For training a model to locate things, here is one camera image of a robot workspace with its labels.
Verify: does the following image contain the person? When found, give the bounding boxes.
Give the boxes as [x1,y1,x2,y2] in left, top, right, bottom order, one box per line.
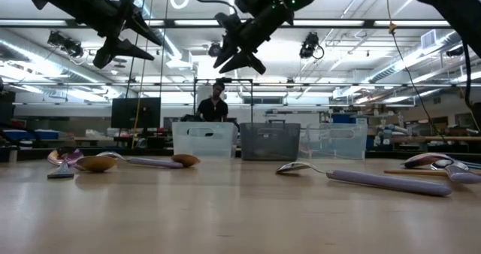
[195,81,229,122]

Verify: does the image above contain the black monitor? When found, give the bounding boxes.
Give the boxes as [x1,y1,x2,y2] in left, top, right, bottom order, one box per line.
[110,97,162,130]

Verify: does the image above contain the clear plastic bin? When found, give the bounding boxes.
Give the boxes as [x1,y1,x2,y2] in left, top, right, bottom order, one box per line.
[299,122,368,161]
[171,121,238,159]

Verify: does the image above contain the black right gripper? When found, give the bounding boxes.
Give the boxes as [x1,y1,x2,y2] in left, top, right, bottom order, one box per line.
[213,5,295,76]

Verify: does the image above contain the wooden workbench top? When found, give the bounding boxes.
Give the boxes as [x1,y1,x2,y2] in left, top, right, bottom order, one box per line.
[390,135,481,143]

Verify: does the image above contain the black overhead light beam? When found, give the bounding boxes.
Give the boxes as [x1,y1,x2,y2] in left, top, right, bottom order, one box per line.
[0,18,481,30]

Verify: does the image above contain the grey translucent plastic bin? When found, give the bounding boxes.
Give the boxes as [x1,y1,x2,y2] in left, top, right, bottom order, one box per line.
[239,122,301,162]

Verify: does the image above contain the blue storage box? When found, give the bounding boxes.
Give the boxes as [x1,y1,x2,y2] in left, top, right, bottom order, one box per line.
[330,113,358,125]

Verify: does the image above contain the yellow hanging cable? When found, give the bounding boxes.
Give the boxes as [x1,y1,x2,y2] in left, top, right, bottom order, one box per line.
[131,0,156,150]

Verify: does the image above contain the round black overhead camera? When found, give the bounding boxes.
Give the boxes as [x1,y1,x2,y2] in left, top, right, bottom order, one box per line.
[207,41,224,58]

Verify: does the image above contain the wooden chopstick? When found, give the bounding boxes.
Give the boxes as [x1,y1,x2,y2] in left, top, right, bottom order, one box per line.
[383,168,450,177]

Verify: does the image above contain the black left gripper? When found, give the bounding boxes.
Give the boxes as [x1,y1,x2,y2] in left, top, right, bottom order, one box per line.
[74,0,163,70]

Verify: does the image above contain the blue storage bins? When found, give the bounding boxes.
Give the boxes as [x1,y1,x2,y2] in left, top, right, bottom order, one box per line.
[2,129,60,141]

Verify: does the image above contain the black hanging cable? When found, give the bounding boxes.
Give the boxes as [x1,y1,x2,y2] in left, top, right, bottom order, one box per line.
[383,0,446,139]

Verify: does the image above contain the black overhead camera cluster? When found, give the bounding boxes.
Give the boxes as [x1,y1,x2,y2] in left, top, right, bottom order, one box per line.
[47,30,85,59]

